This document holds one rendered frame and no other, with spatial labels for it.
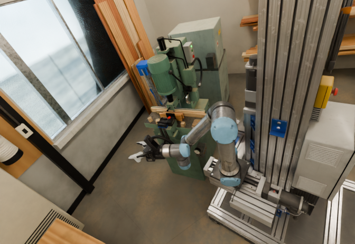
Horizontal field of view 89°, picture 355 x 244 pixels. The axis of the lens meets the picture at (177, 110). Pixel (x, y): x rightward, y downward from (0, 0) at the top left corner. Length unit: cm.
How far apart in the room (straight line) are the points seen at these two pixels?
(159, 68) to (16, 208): 164
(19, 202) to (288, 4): 222
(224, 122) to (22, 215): 188
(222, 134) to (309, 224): 133
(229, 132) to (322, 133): 49
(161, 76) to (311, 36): 101
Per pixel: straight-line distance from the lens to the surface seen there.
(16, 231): 223
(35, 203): 221
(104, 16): 295
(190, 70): 165
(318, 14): 84
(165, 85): 153
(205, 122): 102
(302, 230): 197
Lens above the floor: 202
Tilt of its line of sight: 37 degrees down
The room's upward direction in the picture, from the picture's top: 18 degrees counter-clockwise
